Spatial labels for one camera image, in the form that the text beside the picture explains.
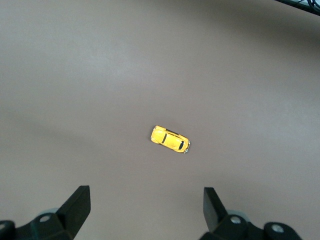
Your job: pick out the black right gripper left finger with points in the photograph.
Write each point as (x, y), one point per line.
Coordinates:
(72, 212)

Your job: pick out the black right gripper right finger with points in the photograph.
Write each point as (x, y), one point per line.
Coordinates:
(215, 212)

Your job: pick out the yellow beetle toy car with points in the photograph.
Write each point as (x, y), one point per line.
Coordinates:
(170, 140)

